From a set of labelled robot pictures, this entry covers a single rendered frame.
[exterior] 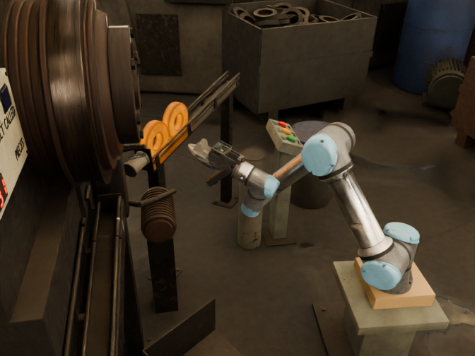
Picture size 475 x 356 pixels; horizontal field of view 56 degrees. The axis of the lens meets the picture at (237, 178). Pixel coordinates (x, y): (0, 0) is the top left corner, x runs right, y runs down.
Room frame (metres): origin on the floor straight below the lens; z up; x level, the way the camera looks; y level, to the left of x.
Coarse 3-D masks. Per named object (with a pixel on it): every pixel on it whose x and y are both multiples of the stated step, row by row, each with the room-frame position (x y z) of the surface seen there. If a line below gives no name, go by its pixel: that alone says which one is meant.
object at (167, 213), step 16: (144, 192) 1.44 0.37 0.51; (160, 192) 1.42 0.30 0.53; (144, 208) 1.33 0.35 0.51; (160, 208) 1.31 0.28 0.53; (144, 224) 1.25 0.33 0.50; (160, 224) 1.25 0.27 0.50; (176, 224) 1.29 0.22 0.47; (160, 240) 1.25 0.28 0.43; (160, 256) 1.28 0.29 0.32; (160, 272) 1.28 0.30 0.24; (160, 288) 1.27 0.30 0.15; (176, 288) 1.29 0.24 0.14; (160, 304) 1.27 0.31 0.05; (176, 304) 1.29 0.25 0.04
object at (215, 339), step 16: (208, 304) 0.70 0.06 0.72; (192, 320) 0.67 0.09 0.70; (208, 320) 0.70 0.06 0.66; (176, 336) 0.63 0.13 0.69; (192, 336) 0.66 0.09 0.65; (208, 336) 0.69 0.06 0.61; (144, 352) 0.57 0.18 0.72; (160, 352) 0.60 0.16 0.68; (176, 352) 0.63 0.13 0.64; (192, 352) 0.65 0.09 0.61; (208, 352) 0.65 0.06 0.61; (224, 352) 0.65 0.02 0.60
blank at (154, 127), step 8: (152, 120) 1.53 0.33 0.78; (144, 128) 1.48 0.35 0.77; (152, 128) 1.48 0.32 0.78; (160, 128) 1.52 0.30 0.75; (144, 136) 1.45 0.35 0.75; (152, 136) 1.47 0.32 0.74; (160, 136) 1.53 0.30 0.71; (168, 136) 1.57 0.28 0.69; (152, 144) 1.47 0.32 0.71; (160, 144) 1.52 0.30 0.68; (152, 152) 1.46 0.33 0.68
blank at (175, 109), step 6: (174, 102) 1.66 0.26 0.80; (180, 102) 1.67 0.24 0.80; (168, 108) 1.62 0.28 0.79; (174, 108) 1.62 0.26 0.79; (180, 108) 1.66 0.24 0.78; (186, 108) 1.70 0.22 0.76; (168, 114) 1.60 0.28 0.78; (174, 114) 1.62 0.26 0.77; (180, 114) 1.67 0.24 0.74; (186, 114) 1.70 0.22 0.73; (168, 120) 1.58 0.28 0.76; (174, 120) 1.61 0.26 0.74; (180, 120) 1.68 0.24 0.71; (186, 120) 1.70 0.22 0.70; (168, 126) 1.58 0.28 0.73; (174, 126) 1.61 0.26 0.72; (180, 126) 1.66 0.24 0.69; (168, 132) 1.58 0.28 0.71; (174, 132) 1.61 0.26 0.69; (168, 138) 1.60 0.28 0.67
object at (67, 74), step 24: (48, 0) 0.93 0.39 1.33; (72, 0) 0.94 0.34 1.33; (48, 24) 0.87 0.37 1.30; (72, 24) 0.88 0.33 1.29; (48, 48) 0.83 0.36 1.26; (72, 48) 0.84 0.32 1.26; (48, 72) 0.81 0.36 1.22; (72, 72) 0.81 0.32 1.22; (72, 96) 0.80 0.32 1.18; (72, 120) 0.79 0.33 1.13; (72, 144) 0.79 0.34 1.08; (96, 144) 0.82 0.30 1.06; (72, 168) 0.81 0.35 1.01; (96, 168) 0.80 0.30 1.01
